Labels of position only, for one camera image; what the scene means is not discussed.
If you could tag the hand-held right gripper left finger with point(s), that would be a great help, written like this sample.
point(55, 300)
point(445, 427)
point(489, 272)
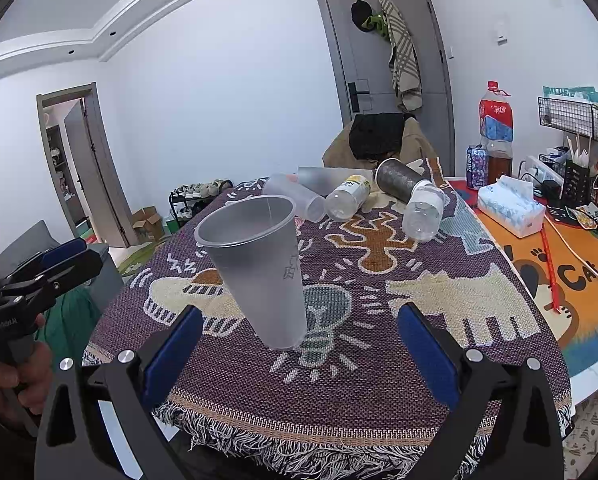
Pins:
point(175, 355)

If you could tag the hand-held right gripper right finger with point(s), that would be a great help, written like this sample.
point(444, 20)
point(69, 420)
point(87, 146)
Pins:
point(426, 355)

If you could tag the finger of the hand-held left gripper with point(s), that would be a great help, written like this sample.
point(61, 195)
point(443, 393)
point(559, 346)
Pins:
point(66, 272)
point(64, 252)

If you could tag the large frosted plastic cup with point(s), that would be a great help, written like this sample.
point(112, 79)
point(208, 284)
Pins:
point(261, 265)

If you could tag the clear plastic cup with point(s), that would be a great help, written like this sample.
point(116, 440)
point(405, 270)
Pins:
point(423, 210)

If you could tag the yellow label plastic cup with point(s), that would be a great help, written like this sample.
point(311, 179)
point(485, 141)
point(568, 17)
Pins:
point(348, 195)

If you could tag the dark glitter cup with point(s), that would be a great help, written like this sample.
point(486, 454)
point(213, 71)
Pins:
point(396, 177)

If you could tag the small frosted plastic cup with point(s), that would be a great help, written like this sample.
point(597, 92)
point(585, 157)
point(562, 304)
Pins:
point(294, 199)

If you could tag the person's left hand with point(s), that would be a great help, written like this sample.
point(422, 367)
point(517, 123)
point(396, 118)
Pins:
point(34, 367)

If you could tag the grey sofa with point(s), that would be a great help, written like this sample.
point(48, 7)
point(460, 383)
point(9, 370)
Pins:
point(21, 242)

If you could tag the green cloth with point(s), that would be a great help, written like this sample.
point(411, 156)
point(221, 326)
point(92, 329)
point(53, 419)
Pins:
point(74, 320)

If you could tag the printed woven blanket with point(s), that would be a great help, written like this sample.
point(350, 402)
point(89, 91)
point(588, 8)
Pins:
point(359, 390)

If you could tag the grey inner door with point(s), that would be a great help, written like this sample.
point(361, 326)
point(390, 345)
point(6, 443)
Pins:
point(96, 175)

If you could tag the grey door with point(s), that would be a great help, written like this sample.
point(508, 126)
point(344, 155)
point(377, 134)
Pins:
point(339, 50)
point(96, 175)

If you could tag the cardboard box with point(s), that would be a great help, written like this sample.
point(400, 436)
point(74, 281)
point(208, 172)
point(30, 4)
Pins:
point(149, 225)

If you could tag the shoe rack with shoes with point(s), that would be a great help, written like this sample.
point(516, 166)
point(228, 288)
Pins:
point(199, 200)

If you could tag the red stick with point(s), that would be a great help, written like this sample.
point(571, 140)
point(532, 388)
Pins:
point(550, 270)

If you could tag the orange cat mat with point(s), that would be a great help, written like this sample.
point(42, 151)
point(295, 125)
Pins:
point(584, 310)

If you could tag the blue white tissue box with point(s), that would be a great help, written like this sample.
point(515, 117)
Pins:
point(509, 207)

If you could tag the blue soda can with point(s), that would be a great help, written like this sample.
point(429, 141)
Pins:
point(477, 167)

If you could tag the chair with black bag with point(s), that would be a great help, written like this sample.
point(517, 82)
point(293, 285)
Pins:
point(419, 145)

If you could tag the white power strip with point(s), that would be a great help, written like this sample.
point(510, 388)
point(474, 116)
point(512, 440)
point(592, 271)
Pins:
point(541, 167)

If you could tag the black cloth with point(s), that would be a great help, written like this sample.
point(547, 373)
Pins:
point(376, 135)

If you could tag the black utensil holder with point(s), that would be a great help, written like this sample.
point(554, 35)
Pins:
point(576, 185)

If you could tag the large red label bottle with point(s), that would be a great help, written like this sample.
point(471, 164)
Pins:
point(496, 120)

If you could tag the plaid scarf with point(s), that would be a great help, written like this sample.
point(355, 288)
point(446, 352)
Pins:
point(401, 60)

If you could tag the green hanging toy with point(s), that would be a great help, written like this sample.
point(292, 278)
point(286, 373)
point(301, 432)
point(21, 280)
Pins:
point(376, 25)

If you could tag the black hat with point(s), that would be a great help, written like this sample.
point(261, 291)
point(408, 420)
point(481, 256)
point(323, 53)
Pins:
point(361, 15)

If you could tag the white wall switch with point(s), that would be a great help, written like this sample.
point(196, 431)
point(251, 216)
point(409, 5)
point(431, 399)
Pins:
point(501, 32)

